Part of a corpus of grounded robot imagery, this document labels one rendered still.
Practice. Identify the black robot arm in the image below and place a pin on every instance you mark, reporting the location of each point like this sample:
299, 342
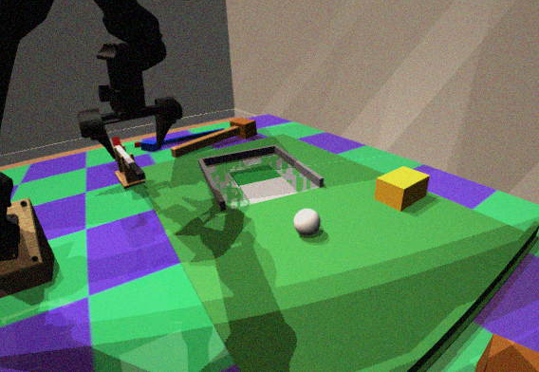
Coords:
125, 19

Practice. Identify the red putter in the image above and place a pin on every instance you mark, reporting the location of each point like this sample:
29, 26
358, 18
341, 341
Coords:
134, 168

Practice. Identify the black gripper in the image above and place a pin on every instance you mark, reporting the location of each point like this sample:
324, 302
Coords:
129, 104

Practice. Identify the white golf ball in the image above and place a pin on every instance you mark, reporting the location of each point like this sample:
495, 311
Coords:
307, 222

